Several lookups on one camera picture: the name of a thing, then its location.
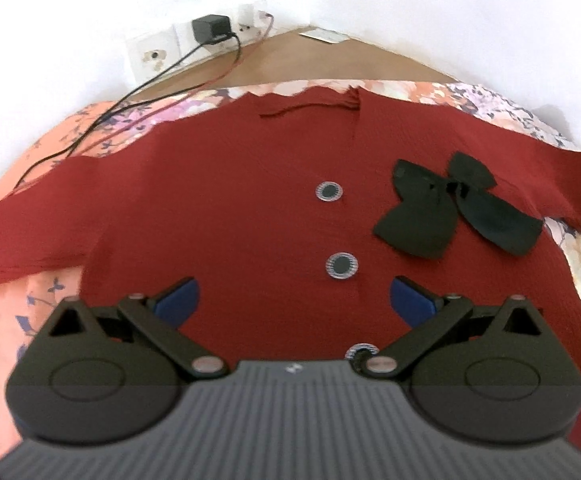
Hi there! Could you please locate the red knit cardigan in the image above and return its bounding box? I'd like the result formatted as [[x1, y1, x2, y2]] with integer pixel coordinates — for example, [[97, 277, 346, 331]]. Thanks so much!
[[0, 84, 581, 451]]

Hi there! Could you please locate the floral orange bedsheet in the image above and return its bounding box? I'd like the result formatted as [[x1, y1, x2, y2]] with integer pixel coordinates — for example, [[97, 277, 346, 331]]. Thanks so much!
[[0, 81, 581, 457]]

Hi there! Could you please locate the black fabric bow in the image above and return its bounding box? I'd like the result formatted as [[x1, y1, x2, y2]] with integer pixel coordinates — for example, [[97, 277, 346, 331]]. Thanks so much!
[[373, 152, 543, 259]]

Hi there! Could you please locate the black power adapter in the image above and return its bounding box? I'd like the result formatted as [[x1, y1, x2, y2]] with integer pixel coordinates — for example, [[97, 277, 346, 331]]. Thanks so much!
[[192, 14, 233, 46]]

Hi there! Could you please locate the small white card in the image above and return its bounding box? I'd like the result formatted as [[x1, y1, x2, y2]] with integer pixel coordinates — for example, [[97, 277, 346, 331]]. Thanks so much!
[[300, 27, 349, 44]]

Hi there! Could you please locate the black cable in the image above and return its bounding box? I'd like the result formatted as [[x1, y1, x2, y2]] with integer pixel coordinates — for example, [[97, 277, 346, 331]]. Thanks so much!
[[15, 31, 243, 190]]

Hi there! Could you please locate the white wall socket strip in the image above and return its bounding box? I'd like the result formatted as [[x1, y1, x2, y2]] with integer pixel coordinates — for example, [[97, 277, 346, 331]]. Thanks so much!
[[138, 6, 270, 79]]

